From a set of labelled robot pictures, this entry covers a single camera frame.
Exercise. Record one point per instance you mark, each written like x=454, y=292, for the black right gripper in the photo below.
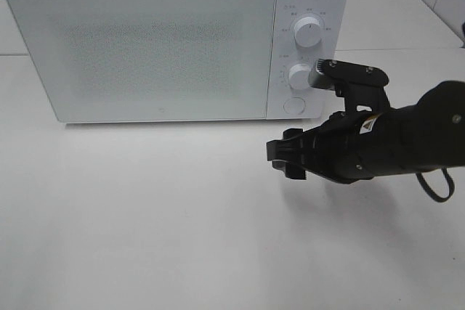
x=329, y=150

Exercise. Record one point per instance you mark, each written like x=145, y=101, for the round white door button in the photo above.
x=294, y=106

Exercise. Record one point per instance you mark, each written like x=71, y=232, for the white microwave knob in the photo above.
x=299, y=76
x=308, y=31

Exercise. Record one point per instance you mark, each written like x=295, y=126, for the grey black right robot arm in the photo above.
x=423, y=137

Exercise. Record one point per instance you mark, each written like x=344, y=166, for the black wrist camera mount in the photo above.
x=358, y=85

